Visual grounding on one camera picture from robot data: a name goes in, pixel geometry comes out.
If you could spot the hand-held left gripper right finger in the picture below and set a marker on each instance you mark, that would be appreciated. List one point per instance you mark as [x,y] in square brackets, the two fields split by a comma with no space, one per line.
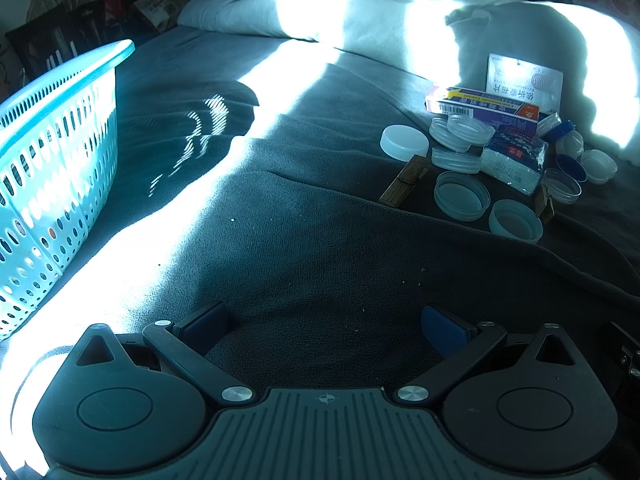
[445,325]

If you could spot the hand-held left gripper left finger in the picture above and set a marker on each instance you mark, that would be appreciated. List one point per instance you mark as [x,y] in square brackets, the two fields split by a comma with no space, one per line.
[207,322]

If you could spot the purple white box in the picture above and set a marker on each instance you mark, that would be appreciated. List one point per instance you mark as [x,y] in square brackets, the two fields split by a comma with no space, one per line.
[495,115]

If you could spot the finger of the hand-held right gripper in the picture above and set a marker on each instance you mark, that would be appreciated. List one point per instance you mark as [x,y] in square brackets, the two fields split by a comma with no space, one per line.
[622,360]

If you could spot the white duvet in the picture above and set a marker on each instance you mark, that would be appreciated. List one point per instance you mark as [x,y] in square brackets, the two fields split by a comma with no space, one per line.
[350,5]

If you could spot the wooden clothespin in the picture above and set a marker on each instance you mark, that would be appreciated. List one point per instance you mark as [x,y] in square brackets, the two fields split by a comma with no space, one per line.
[402,182]
[545,207]

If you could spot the printed paper bag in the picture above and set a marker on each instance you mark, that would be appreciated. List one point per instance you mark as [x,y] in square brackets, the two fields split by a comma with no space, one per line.
[160,6]

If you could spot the white yellow-striped box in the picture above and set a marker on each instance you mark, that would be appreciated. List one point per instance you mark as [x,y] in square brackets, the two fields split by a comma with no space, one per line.
[440,94]

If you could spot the white card package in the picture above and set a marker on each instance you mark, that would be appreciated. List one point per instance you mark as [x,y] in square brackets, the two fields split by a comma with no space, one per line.
[515,77]

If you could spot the dark blue tissue pack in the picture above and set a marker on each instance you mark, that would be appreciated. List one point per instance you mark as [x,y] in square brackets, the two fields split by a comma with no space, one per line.
[510,160]

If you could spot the light blue plastic basket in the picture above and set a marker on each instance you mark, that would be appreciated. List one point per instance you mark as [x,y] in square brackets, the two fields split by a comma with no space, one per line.
[50,160]

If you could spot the pile of clear plastic lids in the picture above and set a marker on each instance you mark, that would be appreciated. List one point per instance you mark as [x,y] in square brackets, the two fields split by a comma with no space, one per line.
[461,195]

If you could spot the blue bottle cap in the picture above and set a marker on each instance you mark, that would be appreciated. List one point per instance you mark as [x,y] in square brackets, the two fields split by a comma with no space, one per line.
[570,166]
[562,129]

